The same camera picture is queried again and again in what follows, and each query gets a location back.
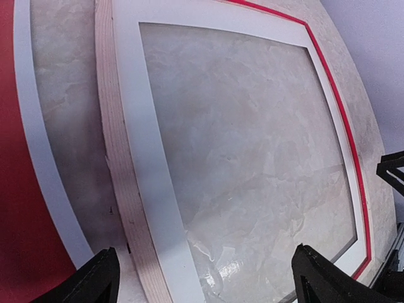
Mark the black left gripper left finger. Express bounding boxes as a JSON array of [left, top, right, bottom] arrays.
[[33, 247, 120, 302]]

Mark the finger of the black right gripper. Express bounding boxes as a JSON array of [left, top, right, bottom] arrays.
[[376, 151, 404, 194]]

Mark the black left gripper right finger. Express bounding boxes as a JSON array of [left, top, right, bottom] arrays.
[[292, 244, 403, 303]]

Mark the clear acrylic sheet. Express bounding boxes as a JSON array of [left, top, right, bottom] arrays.
[[140, 23, 358, 302]]

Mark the red and black photo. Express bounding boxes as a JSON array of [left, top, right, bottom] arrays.
[[1, 1, 93, 302]]

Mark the wooden picture frame red edge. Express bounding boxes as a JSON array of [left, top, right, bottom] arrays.
[[95, 1, 372, 302]]

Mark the aluminium table edge rail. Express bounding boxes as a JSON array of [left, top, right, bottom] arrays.
[[369, 223, 403, 288]]

